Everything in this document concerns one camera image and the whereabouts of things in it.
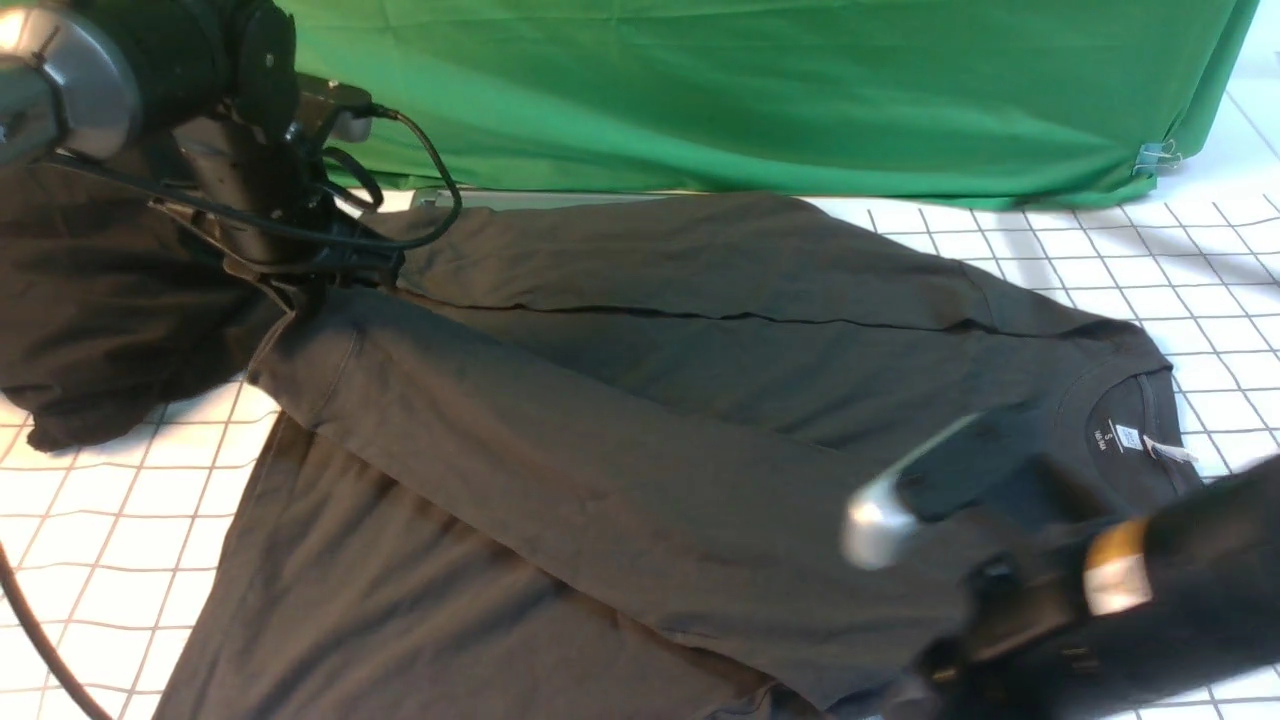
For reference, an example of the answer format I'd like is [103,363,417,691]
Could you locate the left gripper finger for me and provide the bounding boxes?
[320,246,404,288]

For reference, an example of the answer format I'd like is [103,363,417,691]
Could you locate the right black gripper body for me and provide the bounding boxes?
[879,520,1101,719]

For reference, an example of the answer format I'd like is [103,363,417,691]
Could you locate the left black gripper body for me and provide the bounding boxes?
[172,115,343,286]

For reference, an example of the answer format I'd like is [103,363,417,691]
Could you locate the gray long-sleeve top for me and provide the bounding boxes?
[154,195,1201,719]

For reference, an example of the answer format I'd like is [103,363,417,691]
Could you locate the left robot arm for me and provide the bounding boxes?
[3,1,404,287]

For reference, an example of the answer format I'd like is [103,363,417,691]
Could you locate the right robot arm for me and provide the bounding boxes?
[879,457,1277,719]

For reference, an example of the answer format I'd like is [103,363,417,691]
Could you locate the pile of dark clothes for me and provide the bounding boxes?
[1,165,282,452]

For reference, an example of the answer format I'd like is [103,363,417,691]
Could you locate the white grid-pattern mat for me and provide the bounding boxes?
[3,193,1277,719]

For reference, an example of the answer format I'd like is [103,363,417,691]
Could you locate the green backdrop cloth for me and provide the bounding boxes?
[284,1,1257,209]

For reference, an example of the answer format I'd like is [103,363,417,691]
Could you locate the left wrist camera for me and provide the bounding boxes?
[294,74,374,143]

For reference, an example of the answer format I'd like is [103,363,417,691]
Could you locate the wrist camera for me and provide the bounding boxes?
[841,401,1108,571]
[294,74,374,143]

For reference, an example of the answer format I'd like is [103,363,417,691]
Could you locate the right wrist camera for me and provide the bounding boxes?
[841,401,1108,571]

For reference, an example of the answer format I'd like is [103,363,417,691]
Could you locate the right black cable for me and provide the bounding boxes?
[0,541,113,720]

